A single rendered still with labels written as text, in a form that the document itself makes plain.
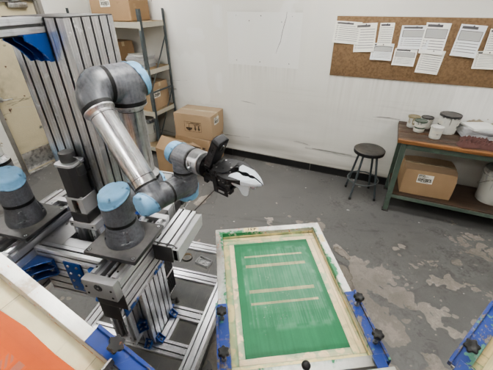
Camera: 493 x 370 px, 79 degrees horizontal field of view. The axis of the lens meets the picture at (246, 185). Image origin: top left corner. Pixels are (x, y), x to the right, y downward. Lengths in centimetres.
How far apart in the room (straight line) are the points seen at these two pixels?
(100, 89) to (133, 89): 11
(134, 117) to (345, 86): 311
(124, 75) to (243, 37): 321
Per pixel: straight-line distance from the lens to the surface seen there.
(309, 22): 389
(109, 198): 115
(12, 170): 154
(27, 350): 102
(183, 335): 222
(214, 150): 79
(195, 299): 237
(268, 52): 406
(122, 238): 124
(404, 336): 268
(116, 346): 93
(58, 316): 101
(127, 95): 107
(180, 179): 97
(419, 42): 380
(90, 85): 101
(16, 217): 156
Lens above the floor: 207
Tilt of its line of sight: 32 degrees down
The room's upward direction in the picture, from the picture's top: straight up
